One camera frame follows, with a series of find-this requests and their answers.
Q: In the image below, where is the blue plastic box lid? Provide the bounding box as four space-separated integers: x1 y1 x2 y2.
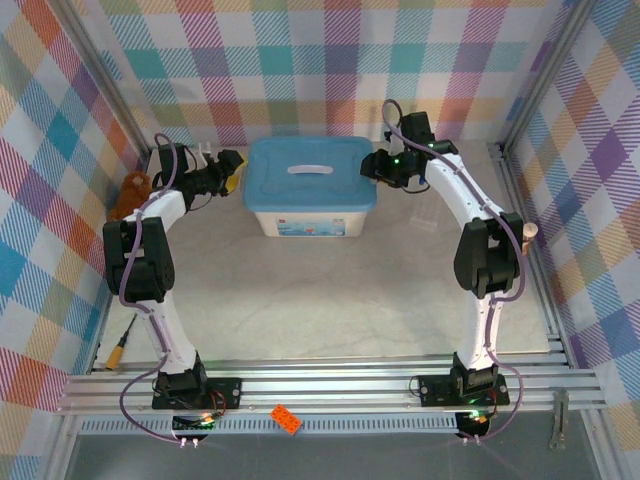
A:
243 135 379 215

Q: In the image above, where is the clear plastic storage box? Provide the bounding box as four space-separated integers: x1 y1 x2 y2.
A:
251 202 371 240

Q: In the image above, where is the brown teddy bear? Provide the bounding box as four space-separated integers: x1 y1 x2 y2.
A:
107 171 154 221

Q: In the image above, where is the brown bottle with beige cap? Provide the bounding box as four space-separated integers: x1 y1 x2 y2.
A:
519 223 539 256

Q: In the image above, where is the orange toy brick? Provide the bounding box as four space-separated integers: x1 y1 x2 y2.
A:
270 403 304 435

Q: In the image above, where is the small black circuit board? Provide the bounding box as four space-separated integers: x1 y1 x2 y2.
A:
454 409 494 441
171 412 219 441

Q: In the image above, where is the grey metal wrench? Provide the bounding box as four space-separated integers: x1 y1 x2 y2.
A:
548 389 571 451

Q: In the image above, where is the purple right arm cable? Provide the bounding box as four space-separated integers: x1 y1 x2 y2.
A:
382 98 527 446

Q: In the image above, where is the aluminium frame post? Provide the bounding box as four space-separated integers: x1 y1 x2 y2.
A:
492 0 601 156
47 0 154 171

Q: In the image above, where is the yellow handled screwdriver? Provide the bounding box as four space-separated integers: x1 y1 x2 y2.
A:
107 314 139 370

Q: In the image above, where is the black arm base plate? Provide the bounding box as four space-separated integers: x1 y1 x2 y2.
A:
416 374 511 407
151 377 245 412

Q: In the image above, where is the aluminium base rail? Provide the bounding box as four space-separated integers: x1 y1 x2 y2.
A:
53 355 609 417

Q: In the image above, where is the grey slotted cable duct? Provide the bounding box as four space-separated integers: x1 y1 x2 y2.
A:
77 417 464 436

